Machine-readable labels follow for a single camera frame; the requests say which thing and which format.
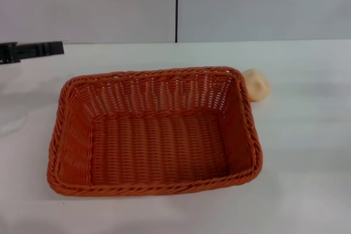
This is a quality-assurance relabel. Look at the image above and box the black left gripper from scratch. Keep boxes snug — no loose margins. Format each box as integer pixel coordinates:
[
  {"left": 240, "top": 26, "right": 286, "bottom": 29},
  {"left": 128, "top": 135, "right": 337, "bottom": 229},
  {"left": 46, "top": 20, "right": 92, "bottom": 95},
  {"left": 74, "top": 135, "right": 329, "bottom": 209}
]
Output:
[{"left": 0, "top": 41, "right": 65, "bottom": 65}]

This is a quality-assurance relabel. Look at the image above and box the orange woven plastic basket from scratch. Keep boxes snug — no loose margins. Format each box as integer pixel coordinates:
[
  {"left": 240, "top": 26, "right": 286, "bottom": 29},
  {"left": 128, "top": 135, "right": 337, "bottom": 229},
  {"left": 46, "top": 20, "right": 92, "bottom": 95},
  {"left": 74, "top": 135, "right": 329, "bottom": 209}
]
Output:
[{"left": 47, "top": 66, "right": 264, "bottom": 198}]

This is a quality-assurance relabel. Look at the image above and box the round pale bread bun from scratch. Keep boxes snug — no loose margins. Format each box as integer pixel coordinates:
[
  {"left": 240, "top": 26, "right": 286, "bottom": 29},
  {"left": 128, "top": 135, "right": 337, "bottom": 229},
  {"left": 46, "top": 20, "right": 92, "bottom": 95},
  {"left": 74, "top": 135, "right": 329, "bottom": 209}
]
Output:
[{"left": 241, "top": 68, "right": 271, "bottom": 102}]

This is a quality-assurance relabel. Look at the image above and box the black vertical wall strip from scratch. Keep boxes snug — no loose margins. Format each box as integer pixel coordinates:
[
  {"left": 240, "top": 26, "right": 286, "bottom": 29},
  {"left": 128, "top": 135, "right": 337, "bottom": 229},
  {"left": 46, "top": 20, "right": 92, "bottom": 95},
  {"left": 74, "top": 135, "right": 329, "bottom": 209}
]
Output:
[{"left": 174, "top": 0, "right": 179, "bottom": 43}]

